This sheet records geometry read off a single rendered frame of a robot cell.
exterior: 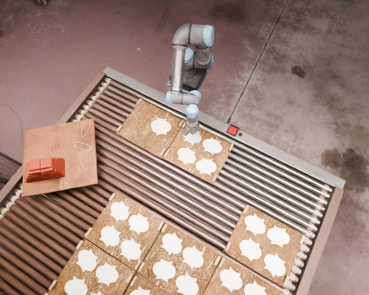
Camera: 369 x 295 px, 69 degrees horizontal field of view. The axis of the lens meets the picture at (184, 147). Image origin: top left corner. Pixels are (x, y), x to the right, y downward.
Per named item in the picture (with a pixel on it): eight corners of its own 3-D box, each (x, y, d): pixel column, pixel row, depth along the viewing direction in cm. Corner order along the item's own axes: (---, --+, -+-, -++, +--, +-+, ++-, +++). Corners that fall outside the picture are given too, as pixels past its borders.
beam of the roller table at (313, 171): (109, 70, 238) (106, 65, 232) (341, 182, 194) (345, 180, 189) (103, 77, 235) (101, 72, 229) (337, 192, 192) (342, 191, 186)
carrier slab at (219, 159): (185, 122, 209) (185, 120, 208) (233, 144, 201) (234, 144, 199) (163, 158, 198) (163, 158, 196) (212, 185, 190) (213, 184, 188)
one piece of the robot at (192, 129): (177, 120, 177) (178, 131, 192) (185, 130, 174) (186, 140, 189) (192, 110, 179) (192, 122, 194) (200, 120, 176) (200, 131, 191)
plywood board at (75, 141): (26, 130, 198) (24, 130, 196) (94, 119, 200) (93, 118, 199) (23, 197, 179) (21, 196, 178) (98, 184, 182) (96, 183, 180)
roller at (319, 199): (101, 88, 228) (99, 84, 224) (325, 200, 188) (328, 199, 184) (98, 92, 227) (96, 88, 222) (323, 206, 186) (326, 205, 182)
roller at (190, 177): (79, 115, 219) (77, 112, 214) (310, 240, 179) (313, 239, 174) (75, 119, 217) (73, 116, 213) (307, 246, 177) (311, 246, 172)
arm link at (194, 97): (184, 88, 173) (181, 102, 169) (201, 89, 172) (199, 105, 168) (184, 95, 180) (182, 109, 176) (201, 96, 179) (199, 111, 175)
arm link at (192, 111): (199, 103, 166) (197, 115, 163) (199, 112, 176) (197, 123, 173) (187, 102, 167) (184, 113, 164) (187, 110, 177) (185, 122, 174)
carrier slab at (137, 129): (142, 99, 218) (141, 99, 216) (185, 122, 209) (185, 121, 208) (116, 134, 207) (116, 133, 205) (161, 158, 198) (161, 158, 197)
